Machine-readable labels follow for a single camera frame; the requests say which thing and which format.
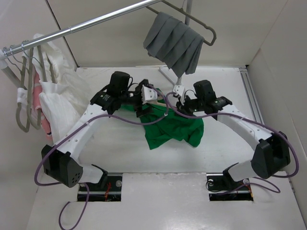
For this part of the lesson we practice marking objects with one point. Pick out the silver horizontal rack bar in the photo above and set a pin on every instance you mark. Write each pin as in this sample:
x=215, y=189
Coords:
x=73, y=29

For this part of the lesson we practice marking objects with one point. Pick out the aluminium rail right side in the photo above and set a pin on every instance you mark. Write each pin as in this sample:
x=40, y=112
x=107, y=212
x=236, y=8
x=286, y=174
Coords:
x=253, y=103

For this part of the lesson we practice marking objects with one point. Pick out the beige wooden hanger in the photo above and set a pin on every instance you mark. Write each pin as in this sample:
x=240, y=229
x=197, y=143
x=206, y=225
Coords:
x=157, y=103

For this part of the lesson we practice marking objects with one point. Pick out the pink garment on rack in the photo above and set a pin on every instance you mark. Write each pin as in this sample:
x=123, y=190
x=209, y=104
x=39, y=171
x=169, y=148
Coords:
x=37, y=89

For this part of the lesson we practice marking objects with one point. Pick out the white clothes rack base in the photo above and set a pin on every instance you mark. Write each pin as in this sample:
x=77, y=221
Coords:
x=171, y=76

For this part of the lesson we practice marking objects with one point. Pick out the grey empty hanger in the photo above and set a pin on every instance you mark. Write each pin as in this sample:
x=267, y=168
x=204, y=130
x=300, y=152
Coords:
x=21, y=89

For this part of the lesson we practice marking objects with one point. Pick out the grey cloth on hanger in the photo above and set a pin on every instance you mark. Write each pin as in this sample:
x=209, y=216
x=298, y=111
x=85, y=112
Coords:
x=169, y=53

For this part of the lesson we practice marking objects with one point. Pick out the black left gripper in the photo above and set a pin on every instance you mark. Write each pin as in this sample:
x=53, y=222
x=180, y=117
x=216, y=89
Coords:
x=138, y=109

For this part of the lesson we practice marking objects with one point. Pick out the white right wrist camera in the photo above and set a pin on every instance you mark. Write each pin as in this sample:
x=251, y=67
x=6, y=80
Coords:
x=178, y=91

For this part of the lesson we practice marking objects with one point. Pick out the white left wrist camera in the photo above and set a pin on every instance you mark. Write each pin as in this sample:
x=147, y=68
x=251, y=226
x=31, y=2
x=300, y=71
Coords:
x=148, y=95

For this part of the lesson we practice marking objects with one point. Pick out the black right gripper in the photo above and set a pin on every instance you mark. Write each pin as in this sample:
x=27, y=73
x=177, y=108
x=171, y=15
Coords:
x=182, y=108

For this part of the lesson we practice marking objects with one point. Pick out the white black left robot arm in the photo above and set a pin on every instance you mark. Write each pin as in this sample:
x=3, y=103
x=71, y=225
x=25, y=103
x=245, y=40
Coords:
x=61, y=161

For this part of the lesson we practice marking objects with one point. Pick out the green t shirt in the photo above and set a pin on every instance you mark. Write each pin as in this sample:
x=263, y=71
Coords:
x=171, y=127

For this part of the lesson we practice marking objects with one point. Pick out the silver clothes rack pole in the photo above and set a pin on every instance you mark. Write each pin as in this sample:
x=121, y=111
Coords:
x=185, y=42

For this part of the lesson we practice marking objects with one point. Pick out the grey plastic hanger with cloth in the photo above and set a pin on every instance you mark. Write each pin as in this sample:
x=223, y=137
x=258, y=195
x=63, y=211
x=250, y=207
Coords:
x=165, y=24

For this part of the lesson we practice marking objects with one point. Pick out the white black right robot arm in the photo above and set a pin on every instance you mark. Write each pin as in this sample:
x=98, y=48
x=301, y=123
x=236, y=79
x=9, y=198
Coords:
x=271, y=152

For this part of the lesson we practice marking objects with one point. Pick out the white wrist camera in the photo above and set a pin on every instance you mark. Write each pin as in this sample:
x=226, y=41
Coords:
x=178, y=91
x=148, y=95

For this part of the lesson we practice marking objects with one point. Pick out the white garment on rack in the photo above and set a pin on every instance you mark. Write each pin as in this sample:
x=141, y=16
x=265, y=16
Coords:
x=65, y=101

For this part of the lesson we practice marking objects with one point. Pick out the grey hanger with pink garment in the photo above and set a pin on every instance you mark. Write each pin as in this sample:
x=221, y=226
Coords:
x=33, y=116

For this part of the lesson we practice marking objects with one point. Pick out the grey hanger with white garment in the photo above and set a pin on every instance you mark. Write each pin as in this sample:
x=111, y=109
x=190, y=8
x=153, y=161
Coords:
x=42, y=64

